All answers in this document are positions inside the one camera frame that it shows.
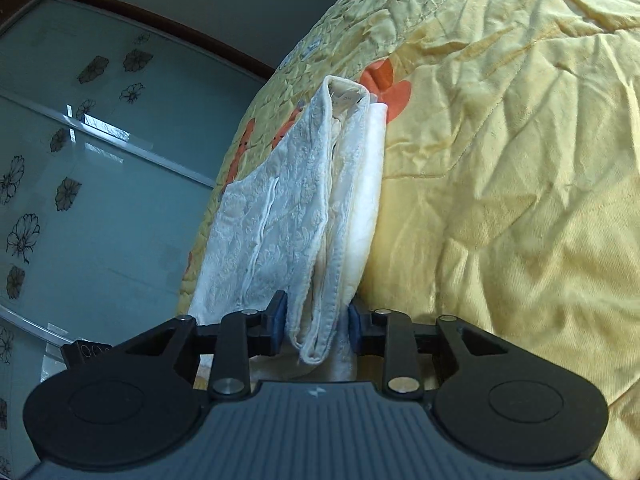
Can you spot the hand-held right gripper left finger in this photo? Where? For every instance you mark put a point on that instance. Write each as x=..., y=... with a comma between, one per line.
x=277, y=329

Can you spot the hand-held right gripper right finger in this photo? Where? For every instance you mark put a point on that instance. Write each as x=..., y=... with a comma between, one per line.
x=354, y=331

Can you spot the white embroidered pants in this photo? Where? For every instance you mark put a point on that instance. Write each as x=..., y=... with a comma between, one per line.
x=280, y=210

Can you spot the floral glass wardrobe door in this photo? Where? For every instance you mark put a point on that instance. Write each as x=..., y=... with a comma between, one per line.
x=125, y=185

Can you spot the yellow floral quilt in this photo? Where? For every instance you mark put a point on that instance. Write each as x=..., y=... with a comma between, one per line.
x=500, y=160

